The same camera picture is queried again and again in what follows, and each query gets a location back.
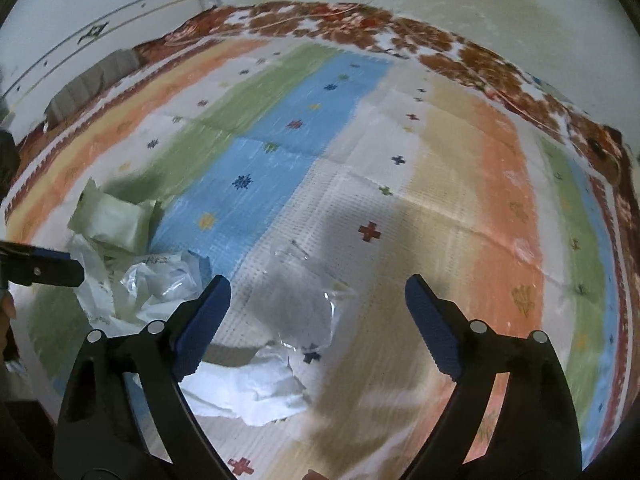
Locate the white plastic wrapper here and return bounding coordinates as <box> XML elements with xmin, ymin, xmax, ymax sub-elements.
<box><xmin>68</xmin><ymin>234</ymin><xmax>213</xmax><ymax>337</ymax></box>

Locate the pale green paper wrapper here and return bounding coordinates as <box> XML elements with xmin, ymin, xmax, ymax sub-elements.
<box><xmin>67</xmin><ymin>179</ymin><xmax>157</xmax><ymax>255</ymax></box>

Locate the white tissue paper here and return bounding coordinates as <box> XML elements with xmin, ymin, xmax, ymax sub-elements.
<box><xmin>180</xmin><ymin>344</ymin><xmax>310</xmax><ymax>427</ymax></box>

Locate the clear plastic bag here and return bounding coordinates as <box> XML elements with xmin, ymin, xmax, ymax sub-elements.
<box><xmin>247</xmin><ymin>240</ymin><xmax>358</xmax><ymax>354</ymax></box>

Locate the person's left hand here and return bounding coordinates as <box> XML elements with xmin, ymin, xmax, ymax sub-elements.
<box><xmin>1</xmin><ymin>289</ymin><xmax>18</xmax><ymax>361</ymax></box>

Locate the person's right thumb tip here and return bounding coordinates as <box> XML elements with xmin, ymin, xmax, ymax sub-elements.
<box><xmin>303</xmin><ymin>469</ymin><xmax>328</xmax><ymax>480</ymax></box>

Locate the grey rolled pillow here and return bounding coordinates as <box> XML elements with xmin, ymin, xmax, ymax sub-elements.
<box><xmin>44</xmin><ymin>49</ymin><xmax>142</xmax><ymax>128</ymax></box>

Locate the striped colourful bed cover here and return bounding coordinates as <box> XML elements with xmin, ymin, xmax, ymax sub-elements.
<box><xmin>3</xmin><ymin>38</ymin><xmax>639</xmax><ymax>479</ymax></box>

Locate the brown floral bed blanket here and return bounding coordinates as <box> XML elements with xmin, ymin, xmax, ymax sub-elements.
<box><xmin>14</xmin><ymin>1</ymin><xmax>640</xmax><ymax>311</ymax></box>

